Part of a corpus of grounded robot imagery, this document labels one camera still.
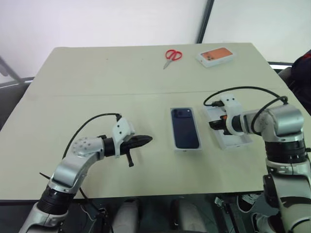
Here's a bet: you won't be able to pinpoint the white phone box tray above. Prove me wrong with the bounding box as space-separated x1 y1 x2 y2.
203 106 253 151

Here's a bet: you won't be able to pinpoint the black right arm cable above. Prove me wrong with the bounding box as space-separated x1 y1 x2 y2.
203 87 290 134

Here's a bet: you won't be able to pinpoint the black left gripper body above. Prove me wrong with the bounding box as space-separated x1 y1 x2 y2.
121 135 138 157

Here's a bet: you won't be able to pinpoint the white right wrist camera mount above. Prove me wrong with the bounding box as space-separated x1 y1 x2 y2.
219 95 245 135

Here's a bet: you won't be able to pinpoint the dark blue smartphone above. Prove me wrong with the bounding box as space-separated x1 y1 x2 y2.
171 108 200 149

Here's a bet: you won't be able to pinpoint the grey metal frame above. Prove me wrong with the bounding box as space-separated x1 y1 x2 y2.
0 55 35 88

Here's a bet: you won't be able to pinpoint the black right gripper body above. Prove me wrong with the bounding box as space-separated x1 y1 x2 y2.
217 114 230 135

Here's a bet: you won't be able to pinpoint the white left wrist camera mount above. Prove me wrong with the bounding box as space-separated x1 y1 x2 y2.
112 117 136 159

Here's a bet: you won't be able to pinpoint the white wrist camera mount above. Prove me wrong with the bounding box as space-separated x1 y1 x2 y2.
219 95 245 135
112 117 136 159

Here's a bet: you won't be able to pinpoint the dark metal pole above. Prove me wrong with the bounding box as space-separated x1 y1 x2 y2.
195 0 215 44

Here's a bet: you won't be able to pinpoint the person in dark red clothes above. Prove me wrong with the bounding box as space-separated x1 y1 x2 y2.
288 49 311 111

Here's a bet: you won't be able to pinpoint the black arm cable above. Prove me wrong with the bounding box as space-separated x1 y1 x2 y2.
62 112 122 159
203 87 290 134

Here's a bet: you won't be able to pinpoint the white and black sneaker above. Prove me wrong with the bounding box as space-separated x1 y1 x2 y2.
236 192 264 212
251 213 280 233

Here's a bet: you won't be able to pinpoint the white box with orange phone print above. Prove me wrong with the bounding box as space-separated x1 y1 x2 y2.
195 47 235 68

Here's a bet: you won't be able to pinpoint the red-handled scissors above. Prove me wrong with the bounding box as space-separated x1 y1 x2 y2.
163 49 183 70

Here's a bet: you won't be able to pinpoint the black strap on left gripper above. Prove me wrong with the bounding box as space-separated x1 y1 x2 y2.
125 147 135 168

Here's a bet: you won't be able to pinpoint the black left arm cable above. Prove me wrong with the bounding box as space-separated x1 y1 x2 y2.
62 112 122 159

